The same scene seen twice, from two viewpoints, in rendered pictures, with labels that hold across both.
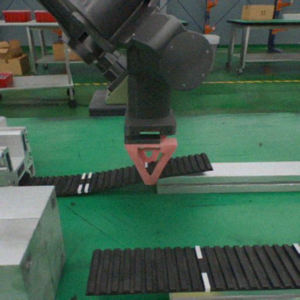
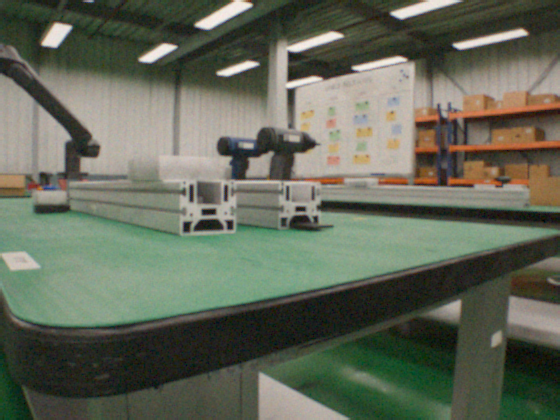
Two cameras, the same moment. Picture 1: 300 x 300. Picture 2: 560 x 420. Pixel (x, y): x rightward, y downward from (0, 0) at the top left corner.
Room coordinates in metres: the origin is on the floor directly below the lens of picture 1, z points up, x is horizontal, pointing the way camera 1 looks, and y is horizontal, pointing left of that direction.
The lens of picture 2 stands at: (0.67, 1.59, 0.86)
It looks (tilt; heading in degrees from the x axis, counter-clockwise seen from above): 3 degrees down; 234
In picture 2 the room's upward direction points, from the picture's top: 1 degrees clockwise
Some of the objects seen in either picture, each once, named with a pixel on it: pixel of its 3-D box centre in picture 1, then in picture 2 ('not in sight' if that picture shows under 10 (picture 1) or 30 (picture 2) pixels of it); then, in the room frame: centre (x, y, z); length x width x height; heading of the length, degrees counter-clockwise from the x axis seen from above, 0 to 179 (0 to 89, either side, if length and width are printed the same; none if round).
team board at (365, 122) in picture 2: not in sight; (350, 175); (-2.37, -1.36, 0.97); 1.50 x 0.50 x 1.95; 93
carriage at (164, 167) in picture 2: not in sight; (169, 177); (0.36, 0.84, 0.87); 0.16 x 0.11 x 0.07; 92
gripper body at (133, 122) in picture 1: (149, 99); (72, 166); (0.39, 0.00, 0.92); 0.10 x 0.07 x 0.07; 2
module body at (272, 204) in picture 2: not in sight; (196, 198); (0.18, 0.58, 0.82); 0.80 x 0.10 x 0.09; 92
